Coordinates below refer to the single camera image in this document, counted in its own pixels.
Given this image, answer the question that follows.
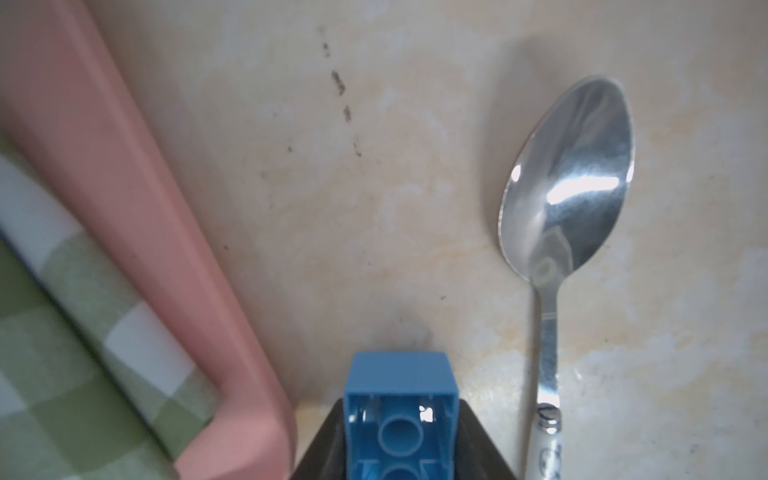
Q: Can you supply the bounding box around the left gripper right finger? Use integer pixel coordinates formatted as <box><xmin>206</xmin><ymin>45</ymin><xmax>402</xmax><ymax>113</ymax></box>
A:
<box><xmin>457</xmin><ymin>399</ymin><xmax>516</xmax><ymax>480</ymax></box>

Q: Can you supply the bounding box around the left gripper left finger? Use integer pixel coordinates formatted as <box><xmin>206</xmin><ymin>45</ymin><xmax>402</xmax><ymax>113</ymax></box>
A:
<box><xmin>290</xmin><ymin>400</ymin><xmax>346</xmax><ymax>480</ymax></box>

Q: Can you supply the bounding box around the blue long lego brick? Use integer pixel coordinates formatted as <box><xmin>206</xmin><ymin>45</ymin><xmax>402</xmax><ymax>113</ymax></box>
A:
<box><xmin>343</xmin><ymin>351</ymin><xmax>459</xmax><ymax>479</ymax></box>

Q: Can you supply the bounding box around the green checkered cloth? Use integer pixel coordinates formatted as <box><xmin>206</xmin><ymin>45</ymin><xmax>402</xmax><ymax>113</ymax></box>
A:
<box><xmin>1</xmin><ymin>141</ymin><xmax>217</xmax><ymax>479</ymax></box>

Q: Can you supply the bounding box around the metal spoon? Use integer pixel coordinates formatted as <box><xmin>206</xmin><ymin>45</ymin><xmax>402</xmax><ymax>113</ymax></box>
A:
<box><xmin>497</xmin><ymin>76</ymin><xmax>635</xmax><ymax>479</ymax></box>

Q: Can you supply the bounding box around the pink tray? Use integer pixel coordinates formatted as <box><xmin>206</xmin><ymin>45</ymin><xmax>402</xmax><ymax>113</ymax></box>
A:
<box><xmin>1</xmin><ymin>1</ymin><xmax>297</xmax><ymax>479</ymax></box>

